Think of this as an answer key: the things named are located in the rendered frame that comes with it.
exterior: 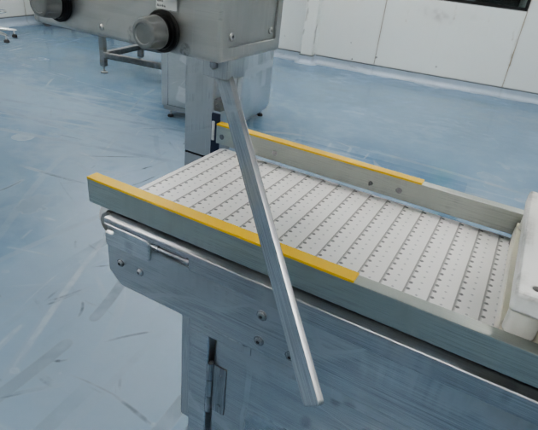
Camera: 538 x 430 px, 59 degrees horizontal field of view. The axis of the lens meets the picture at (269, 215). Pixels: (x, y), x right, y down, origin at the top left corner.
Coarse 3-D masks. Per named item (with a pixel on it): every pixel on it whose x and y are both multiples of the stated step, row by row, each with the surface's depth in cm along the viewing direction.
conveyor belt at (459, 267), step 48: (192, 192) 64; (240, 192) 66; (288, 192) 67; (336, 192) 69; (288, 240) 56; (336, 240) 57; (384, 240) 58; (432, 240) 59; (480, 240) 61; (432, 288) 50; (480, 288) 51
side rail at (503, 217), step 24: (264, 144) 75; (312, 168) 72; (336, 168) 70; (360, 168) 69; (384, 192) 68; (408, 192) 66; (432, 192) 65; (456, 192) 64; (456, 216) 64; (480, 216) 63; (504, 216) 61
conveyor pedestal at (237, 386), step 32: (192, 320) 65; (192, 352) 67; (224, 352) 65; (256, 352) 61; (192, 384) 70; (224, 384) 68; (256, 384) 64; (288, 384) 61; (320, 384) 57; (192, 416) 74; (224, 416) 71; (256, 416) 67; (288, 416) 64; (320, 416) 61; (352, 416) 58; (384, 416) 54
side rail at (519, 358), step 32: (96, 192) 57; (160, 224) 54; (192, 224) 51; (224, 256) 51; (256, 256) 48; (320, 288) 46; (352, 288) 44; (384, 288) 43; (384, 320) 44; (416, 320) 42; (448, 320) 41; (480, 352) 40; (512, 352) 39
